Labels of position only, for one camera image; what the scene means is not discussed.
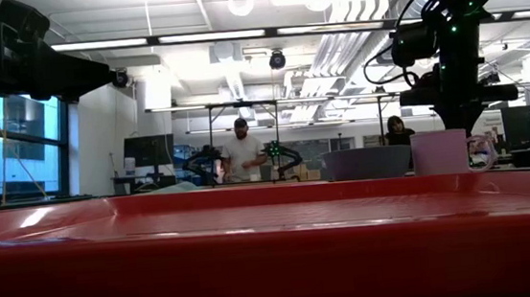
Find black wall security camera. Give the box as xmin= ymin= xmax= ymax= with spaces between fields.
xmin=111 ymin=67 xmax=130 ymax=90

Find blue bowl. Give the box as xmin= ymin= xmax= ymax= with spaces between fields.
xmin=320 ymin=143 xmax=416 ymax=185

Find red plastic tray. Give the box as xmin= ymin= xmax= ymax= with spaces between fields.
xmin=0 ymin=159 xmax=530 ymax=297

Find pink plastic mug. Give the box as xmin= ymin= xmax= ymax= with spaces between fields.
xmin=409 ymin=125 xmax=499 ymax=179

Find overhead light bar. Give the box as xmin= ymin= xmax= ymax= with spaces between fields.
xmin=51 ymin=1 xmax=530 ymax=61

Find large window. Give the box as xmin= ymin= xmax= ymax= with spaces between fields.
xmin=0 ymin=83 xmax=77 ymax=201

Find background black frame stand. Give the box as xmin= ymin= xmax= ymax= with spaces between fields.
xmin=145 ymin=87 xmax=396 ymax=193

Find seated person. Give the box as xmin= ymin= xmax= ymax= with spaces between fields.
xmin=383 ymin=113 xmax=418 ymax=148

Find black ceiling dome camera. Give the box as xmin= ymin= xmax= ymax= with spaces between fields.
xmin=268 ymin=49 xmax=288 ymax=71

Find standing person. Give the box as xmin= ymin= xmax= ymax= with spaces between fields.
xmin=218 ymin=115 xmax=270 ymax=185

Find cardboard boxes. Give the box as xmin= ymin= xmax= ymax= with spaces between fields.
xmin=291 ymin=161 xmax=323 ymax=184

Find white ring ceiling lamp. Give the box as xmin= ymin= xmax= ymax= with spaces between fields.
xmin=226 ymin=0 xmax=256 ymax=19

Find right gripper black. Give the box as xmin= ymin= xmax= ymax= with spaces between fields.
xmin=396 ymin=61 xmax=523 ymax=143

